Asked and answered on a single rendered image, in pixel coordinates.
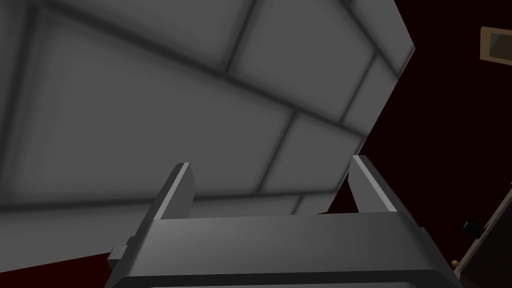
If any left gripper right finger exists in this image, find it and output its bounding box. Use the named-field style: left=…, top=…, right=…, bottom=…
left=347, top=154, right=405, bottom=214

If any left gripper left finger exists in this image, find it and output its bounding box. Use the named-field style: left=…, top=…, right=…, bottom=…
left=149, top=161, right=197, bottom=221

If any framed wall picture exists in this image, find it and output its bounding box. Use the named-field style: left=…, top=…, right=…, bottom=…
left=479, top=26, right=512, bottom=66

